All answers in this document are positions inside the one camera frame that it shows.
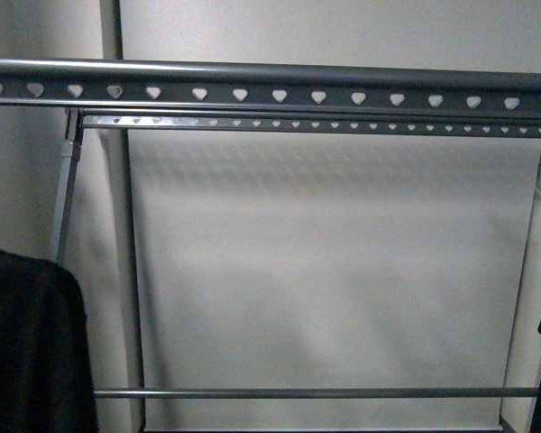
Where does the black garment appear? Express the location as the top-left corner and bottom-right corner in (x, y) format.
(0, 250), (98, 432)

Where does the grey left rack leg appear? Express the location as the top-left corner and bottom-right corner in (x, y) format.
(50, 108), (83, 265)

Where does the grey lower rack crossbar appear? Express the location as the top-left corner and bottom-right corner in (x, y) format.
(95, 387), (539, 400)

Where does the grey perforated rear rail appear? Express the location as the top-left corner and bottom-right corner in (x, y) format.
(82, 115), (541, 139)

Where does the grey perforated rail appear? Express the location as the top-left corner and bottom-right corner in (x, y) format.
(82, 115), (541, 139)
(0, 59), (541, 119)

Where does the grey perforated top rail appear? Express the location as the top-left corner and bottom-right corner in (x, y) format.
(0, 59), (541, 119)

